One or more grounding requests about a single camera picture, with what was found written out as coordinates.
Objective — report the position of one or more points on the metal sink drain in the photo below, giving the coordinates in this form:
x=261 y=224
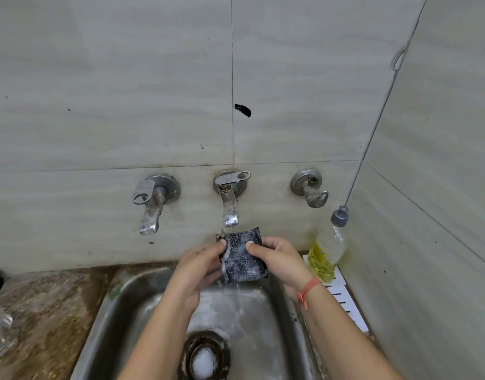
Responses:
x=204 y=358

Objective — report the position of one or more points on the person's left forearm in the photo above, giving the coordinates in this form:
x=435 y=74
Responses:
x=155 y=344

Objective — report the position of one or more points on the yellow dish soap bottle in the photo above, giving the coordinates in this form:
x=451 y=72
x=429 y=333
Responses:
x=325 y=253

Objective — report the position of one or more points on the person's left hand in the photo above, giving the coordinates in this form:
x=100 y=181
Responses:
x=191 y=277

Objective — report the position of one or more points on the orange wrist thread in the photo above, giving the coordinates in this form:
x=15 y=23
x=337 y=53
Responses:
x=309 y=290

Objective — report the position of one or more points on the chrome wall tap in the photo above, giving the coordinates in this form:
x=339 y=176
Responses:
x=228 y=193
x=155 y=191

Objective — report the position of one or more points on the dark speckled sponge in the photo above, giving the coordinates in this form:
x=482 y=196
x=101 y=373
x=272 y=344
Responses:
x=242 y=265

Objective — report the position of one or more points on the stainless steel sink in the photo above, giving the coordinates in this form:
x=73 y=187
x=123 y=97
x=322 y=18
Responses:
x=111 y=312

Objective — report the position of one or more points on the person's right forearm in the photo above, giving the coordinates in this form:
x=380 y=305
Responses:
x=345 y=340

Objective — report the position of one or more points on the clear glass cup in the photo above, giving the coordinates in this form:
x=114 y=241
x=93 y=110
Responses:
x=1 y=330

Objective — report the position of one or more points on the person's right hand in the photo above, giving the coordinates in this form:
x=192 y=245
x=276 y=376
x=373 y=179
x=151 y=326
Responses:
x=284 y=265

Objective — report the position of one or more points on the grey wall valve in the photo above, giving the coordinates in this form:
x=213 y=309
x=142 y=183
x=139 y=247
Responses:
x=305 y=182

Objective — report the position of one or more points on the black tape piece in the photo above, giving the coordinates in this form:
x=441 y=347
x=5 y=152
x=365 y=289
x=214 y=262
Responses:
x=242 y=110

